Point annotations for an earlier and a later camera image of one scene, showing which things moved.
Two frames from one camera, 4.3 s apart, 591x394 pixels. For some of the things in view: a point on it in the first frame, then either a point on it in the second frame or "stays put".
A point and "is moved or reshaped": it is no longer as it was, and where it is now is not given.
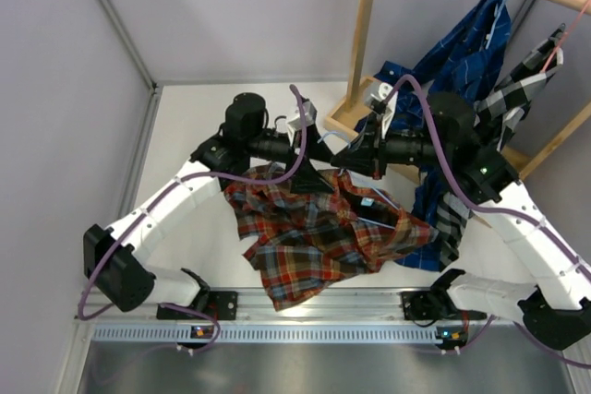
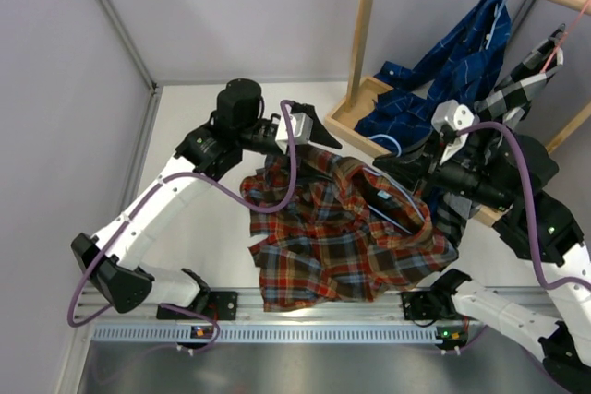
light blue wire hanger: [374, 191] to [397, 185]
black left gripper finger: [317, 148] to [318, 133]
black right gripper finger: [366, 155] to [410, 170]
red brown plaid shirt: [306, 243] is moved or reshaped
